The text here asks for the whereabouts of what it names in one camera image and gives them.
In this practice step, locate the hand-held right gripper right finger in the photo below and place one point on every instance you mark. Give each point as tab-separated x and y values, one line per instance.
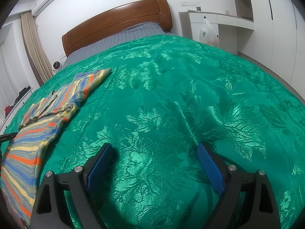
211	169

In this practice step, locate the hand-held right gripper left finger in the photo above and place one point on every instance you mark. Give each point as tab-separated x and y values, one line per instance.
100	169

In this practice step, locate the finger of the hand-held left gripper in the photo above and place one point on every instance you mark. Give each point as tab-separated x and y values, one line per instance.
8	136

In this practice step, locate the striped knit sweater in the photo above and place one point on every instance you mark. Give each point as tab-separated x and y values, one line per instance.
21	159

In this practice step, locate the red cloth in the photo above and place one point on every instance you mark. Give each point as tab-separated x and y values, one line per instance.
7	109

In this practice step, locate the green floral blanket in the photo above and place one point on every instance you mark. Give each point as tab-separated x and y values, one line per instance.
178	100

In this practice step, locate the small white fan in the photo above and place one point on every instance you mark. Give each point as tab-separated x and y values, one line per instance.
56	66

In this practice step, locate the beige curtain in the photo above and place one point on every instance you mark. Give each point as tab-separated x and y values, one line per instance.
35	52

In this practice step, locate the clear plastic bag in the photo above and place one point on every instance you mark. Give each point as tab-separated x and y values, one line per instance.
209	37

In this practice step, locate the white wardrobe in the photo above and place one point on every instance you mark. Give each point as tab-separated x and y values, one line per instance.
281	40

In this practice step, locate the white built-in desk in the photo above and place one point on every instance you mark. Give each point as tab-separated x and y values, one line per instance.
197	21

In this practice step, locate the wooden headboard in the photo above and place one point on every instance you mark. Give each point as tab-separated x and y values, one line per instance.
119	16

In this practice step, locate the small bottle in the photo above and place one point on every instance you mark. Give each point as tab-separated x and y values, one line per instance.
198	8

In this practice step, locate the white wall socket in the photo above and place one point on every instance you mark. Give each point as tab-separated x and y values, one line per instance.
187	3

